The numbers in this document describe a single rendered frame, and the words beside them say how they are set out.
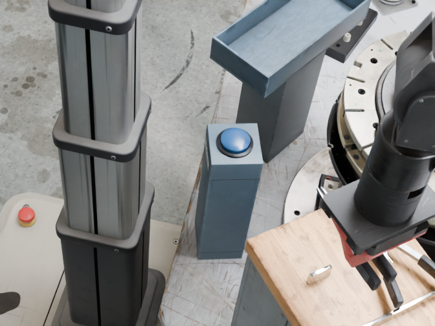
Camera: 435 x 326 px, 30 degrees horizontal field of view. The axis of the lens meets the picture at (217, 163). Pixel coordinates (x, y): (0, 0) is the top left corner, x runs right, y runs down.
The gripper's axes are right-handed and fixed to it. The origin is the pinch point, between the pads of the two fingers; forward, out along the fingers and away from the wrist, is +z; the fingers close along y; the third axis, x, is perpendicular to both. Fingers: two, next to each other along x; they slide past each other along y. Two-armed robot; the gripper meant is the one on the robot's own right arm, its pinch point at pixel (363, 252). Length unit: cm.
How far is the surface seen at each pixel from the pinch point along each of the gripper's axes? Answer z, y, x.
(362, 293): 12.0, 3.2, 0.2
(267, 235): 11.7, -2.7, 11.9
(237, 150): 13.7, 1.4, 26.0
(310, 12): 15, 26, 46
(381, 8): 39, 59, 61
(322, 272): 10.1, -0.4, 3.9
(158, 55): 116, 47, 136
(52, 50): 116, 17, 152
